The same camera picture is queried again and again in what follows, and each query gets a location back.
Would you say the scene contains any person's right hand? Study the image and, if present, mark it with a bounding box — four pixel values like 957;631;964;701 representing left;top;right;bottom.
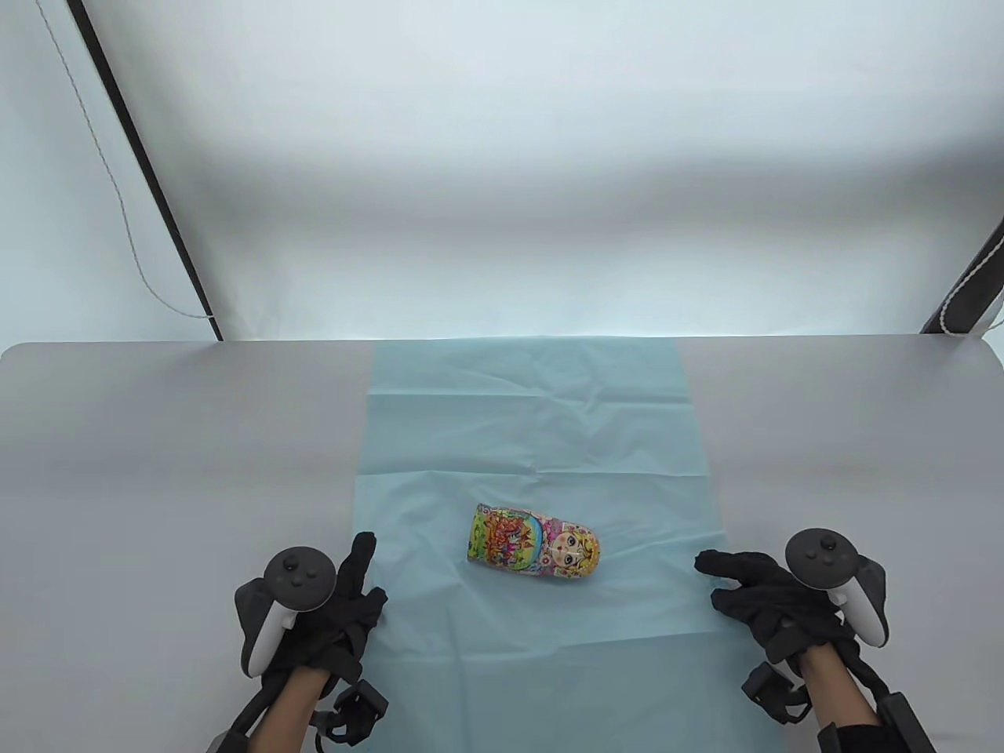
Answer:
694;549;849;664

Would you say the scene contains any person's left hand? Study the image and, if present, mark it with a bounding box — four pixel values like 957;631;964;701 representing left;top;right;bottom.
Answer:
267;532;389;683

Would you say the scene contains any colourful painted nesting doll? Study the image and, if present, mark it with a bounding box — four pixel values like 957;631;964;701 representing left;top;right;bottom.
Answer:
468;504;602;584

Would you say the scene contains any light blue gift wrapping paper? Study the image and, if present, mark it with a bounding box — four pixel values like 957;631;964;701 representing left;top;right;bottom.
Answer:
357;339;755;753

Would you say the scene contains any person's right forearm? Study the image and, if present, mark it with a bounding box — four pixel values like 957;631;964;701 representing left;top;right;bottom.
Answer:
795;642;885;753

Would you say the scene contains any black and white controller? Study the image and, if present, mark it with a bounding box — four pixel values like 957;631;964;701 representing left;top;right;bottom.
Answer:
784;529;892;649
234;546;338;680

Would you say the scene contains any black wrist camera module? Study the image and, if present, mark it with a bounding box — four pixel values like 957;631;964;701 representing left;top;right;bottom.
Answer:
312;679;390;746
740;661;813;724

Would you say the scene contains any black forearm strap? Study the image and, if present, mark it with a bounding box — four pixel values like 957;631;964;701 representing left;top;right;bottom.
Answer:
816;722;889;753

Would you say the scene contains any black frame pole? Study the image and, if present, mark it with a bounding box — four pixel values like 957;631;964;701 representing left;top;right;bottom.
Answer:
918;212;1004;336
64;0;225;342

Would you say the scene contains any white beaded cord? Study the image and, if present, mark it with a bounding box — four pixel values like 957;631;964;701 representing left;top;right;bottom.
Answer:
937;231;1004;339

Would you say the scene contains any thin white cord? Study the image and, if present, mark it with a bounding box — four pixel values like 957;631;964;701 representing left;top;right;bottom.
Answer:
31;0;217;321

